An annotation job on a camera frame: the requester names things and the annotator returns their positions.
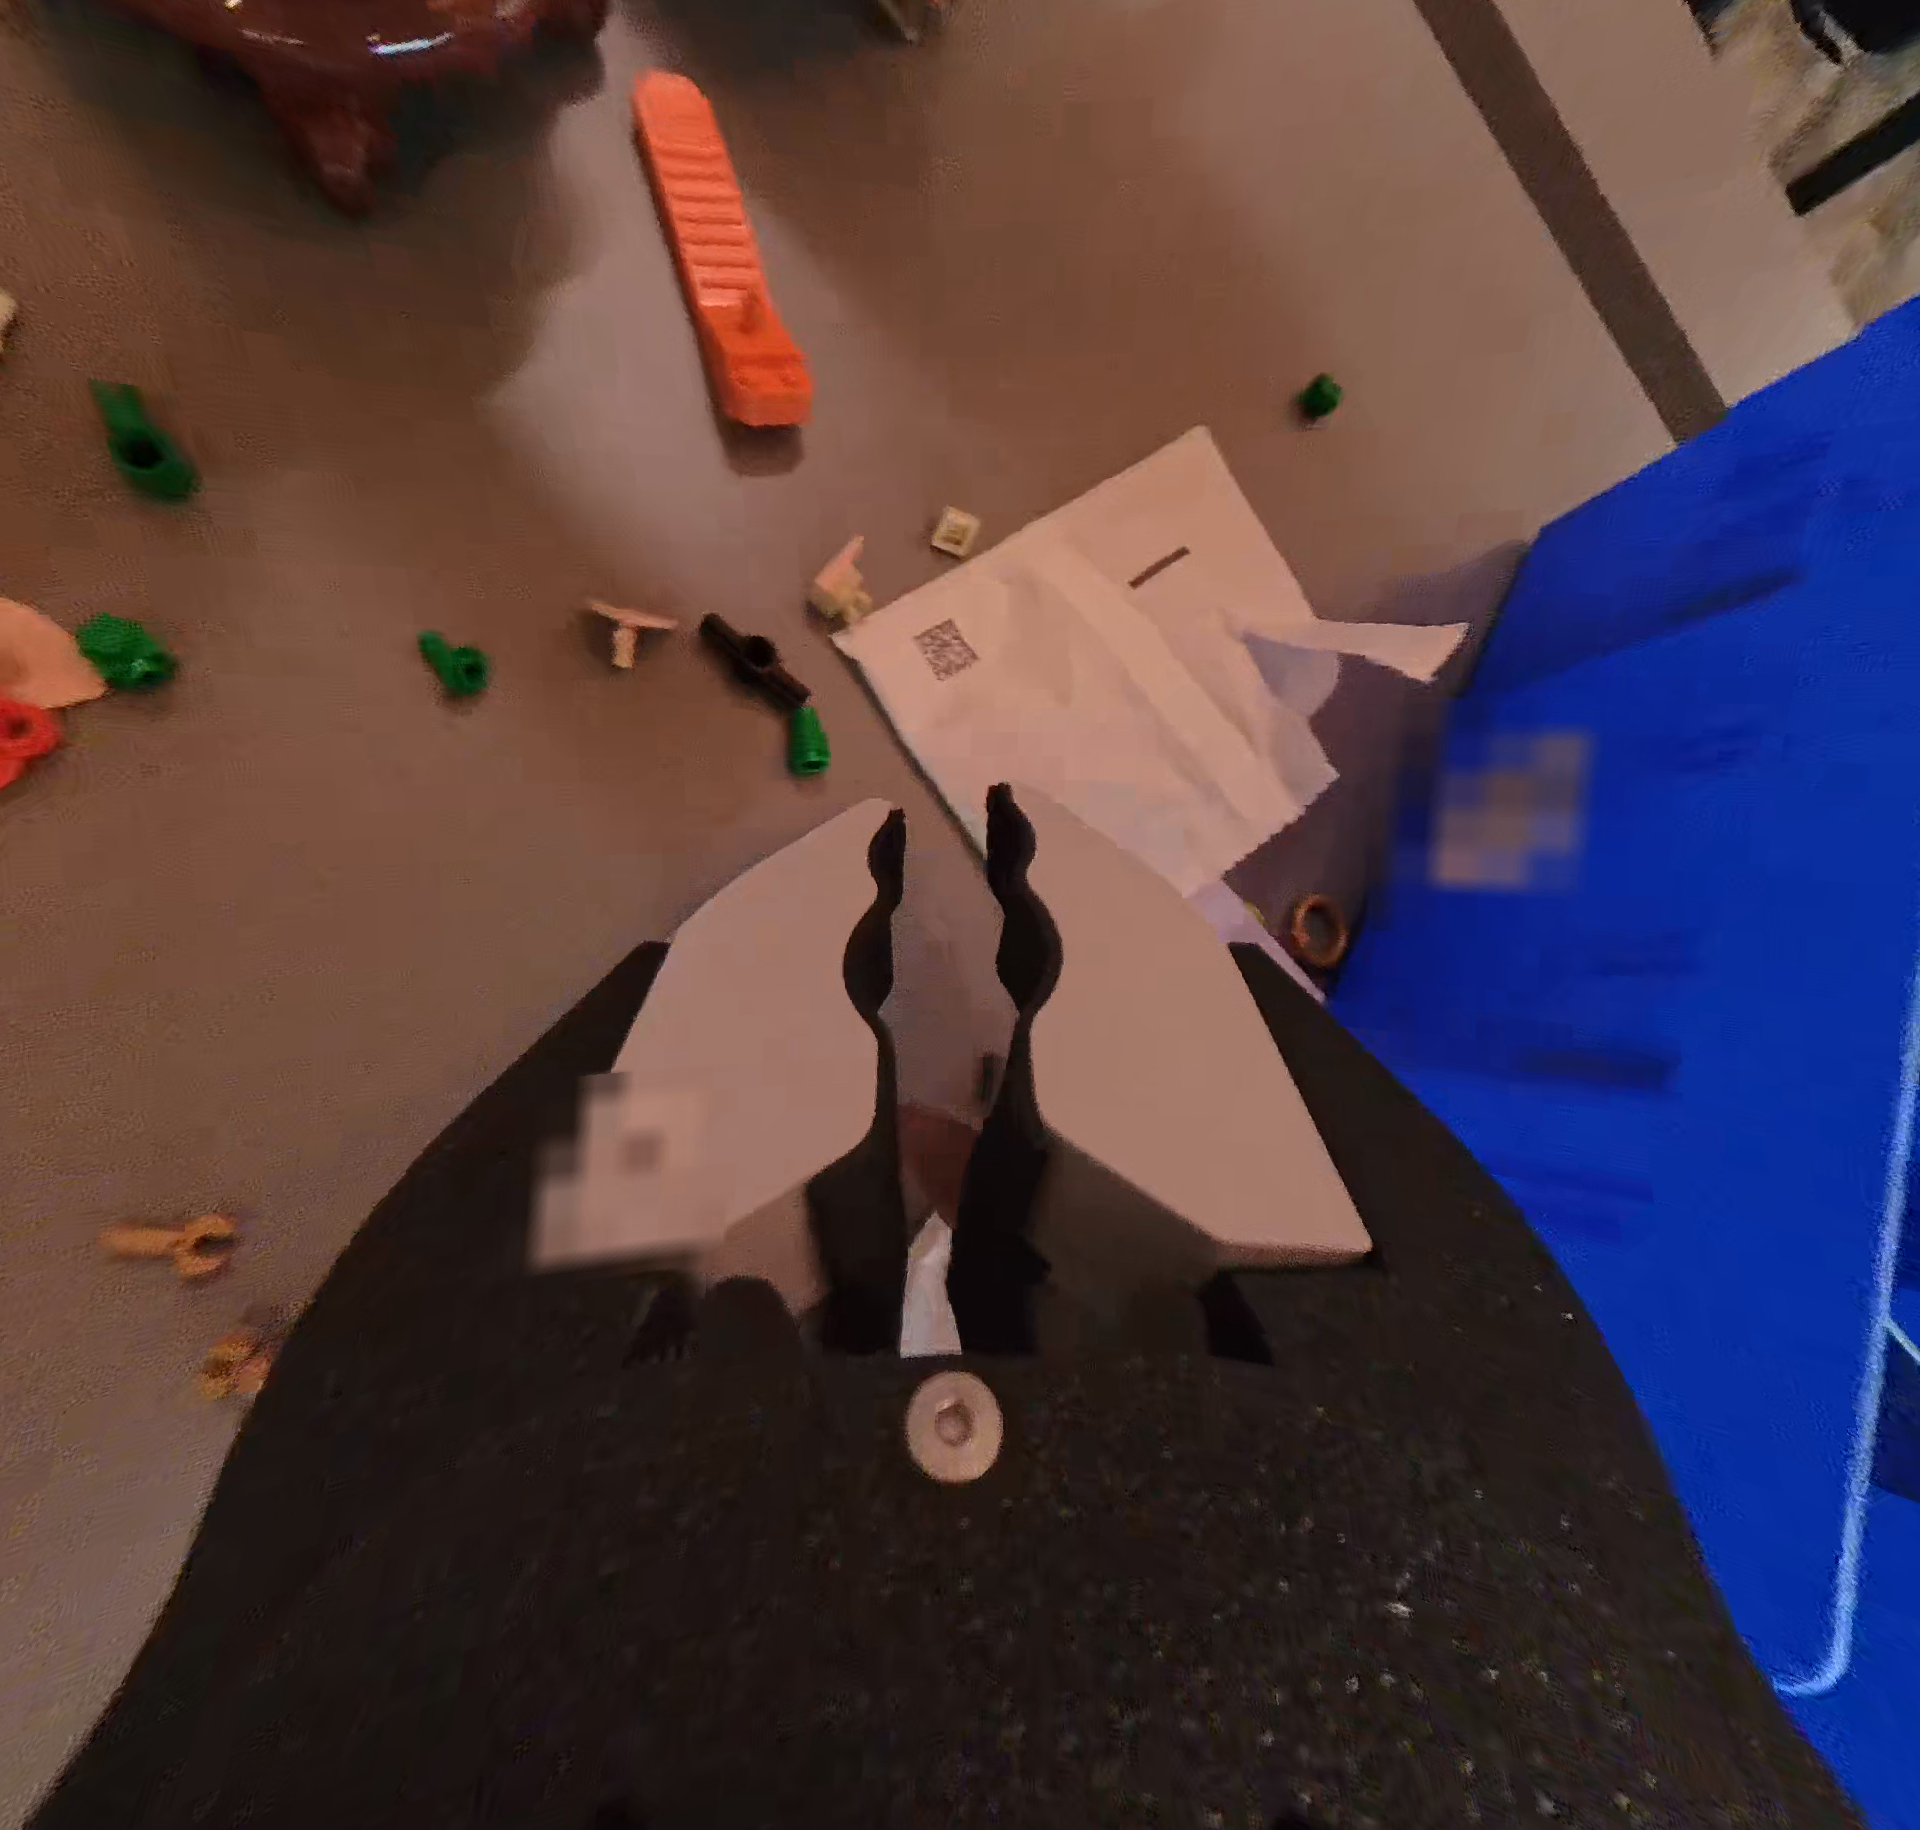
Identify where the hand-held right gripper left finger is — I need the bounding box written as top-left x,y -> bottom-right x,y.
618,803 -> 913,1355

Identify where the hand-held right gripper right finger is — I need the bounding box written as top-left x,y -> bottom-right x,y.
941,784 -> 1375,1355

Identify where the grey desk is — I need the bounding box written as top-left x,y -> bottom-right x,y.
0,0 -> 1862,1830

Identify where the black connector toy brick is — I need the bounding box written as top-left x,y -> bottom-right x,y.
695,612 -> 816,712

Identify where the pale mushroom-shaped toy brick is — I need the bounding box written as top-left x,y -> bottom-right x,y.
582,596 -> 680,671

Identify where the white paper bag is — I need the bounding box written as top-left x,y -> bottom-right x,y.
827,424 -> 1471,902

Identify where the blue plastic bin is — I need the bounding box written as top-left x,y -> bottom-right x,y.
1323,295 -> 1920,1830

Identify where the tan clip toy brick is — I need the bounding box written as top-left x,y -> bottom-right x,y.
97,1210 -> 241,1284
191,1320 -> 288,1403

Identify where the orange brick separator tool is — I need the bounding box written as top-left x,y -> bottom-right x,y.
628,68 -> 816,432

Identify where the toy brick potted plant model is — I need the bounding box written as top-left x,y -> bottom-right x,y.
0,0 -> 611,216

